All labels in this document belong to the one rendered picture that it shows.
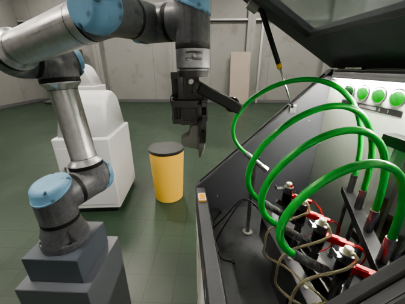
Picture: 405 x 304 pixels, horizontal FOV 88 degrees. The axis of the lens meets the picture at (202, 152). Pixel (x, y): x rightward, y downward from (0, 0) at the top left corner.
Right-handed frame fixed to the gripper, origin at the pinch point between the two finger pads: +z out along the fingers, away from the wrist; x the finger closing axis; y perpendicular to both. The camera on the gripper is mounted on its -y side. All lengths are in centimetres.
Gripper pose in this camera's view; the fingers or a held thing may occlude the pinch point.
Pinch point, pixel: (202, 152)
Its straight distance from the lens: 55.1
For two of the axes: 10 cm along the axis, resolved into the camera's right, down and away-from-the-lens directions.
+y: -10.0, 0.3, -0.8
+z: 0.0, 9.3, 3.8
